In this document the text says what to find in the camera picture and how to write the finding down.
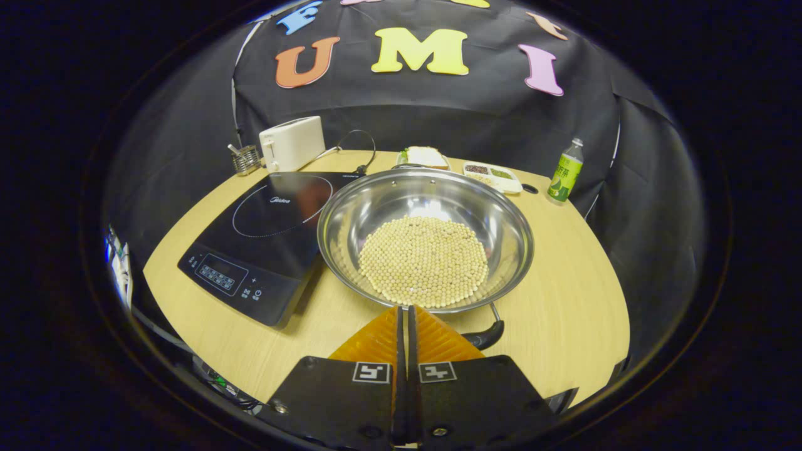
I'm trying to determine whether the sandwich with lettuce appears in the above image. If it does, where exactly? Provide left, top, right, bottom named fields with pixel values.
left=404, top=147, right=449, bottom=168

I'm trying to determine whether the black power cable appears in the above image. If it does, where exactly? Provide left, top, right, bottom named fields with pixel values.
left=335, top=129, right=377, bottom=176

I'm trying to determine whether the stainless steel pot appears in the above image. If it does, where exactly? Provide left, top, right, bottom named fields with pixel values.
left=317, top=165, right=535, bottom=351

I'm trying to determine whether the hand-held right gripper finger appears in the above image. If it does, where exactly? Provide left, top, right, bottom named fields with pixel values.
left=266, top=305, right=408, bottom=451
left=407, top=305, right=561, bottom=451

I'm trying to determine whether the white divided tray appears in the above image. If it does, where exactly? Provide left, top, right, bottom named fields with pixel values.
left=462, top=161, right=524, bottom=194

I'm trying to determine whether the pile of soybeans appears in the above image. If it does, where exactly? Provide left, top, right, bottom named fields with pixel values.
left=358, top=216, right=489, bottom=309

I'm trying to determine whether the white sandwich plate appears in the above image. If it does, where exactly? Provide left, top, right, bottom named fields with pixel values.
left=397, top=149, right=452, bottom=172

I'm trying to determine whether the metal wire basket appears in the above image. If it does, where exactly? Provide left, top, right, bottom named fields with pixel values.
left=227, top=143, right=261, bottom=177

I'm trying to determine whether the black induction cooktop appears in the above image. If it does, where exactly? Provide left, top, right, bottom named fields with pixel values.
left=177, top=172, right=362, bottom=327

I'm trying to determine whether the white toaster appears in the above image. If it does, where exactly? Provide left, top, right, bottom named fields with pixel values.
left=259, top=116, right=326, bottom=174

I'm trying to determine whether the green tea bottle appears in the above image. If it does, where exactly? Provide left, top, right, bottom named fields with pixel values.
left=546, top=138, right=585, bottom=205

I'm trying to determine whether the black backdrop cloth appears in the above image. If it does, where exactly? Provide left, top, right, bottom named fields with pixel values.
left=103, top=0, right=709, bottom=355

